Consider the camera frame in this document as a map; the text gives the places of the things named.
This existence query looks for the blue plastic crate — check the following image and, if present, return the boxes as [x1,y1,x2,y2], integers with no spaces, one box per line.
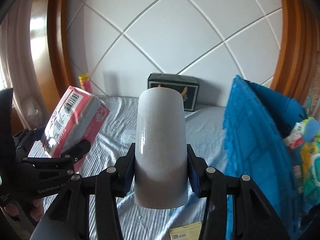
[223,74,318,240]

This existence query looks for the black gift box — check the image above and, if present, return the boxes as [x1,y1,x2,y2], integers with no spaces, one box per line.
[147,73,200,112]

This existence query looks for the yellow red snack can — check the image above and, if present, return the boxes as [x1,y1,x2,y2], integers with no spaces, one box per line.
[78,73,93,96]

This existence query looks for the person's left hand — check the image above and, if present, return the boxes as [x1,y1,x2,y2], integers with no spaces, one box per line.
[5,198,45,222]

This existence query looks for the yellow flat box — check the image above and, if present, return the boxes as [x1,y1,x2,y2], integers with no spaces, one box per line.
[169,222,202,240]

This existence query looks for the light curtain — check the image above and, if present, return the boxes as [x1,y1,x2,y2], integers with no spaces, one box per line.
[0,0,34,133]

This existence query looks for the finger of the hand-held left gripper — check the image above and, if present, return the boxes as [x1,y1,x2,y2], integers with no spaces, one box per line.
[22,139,91,172]
[13,127,47,153]

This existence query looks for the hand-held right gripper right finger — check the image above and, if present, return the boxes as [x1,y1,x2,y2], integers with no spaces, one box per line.
[187,146,290,240]

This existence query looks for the pink carton box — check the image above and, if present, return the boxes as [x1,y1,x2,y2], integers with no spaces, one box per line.
[41,85,111,171]

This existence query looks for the red white small packet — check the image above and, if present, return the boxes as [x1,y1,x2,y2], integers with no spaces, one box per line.
[283,122,309,151]

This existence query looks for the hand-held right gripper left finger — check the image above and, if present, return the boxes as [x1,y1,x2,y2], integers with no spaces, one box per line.
[30,144,137,240]

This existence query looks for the white cup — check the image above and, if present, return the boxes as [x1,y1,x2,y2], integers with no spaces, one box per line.
[134,88,189,209]

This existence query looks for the striped blue tablecloth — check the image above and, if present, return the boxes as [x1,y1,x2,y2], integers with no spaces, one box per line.
[27,95,233,240]

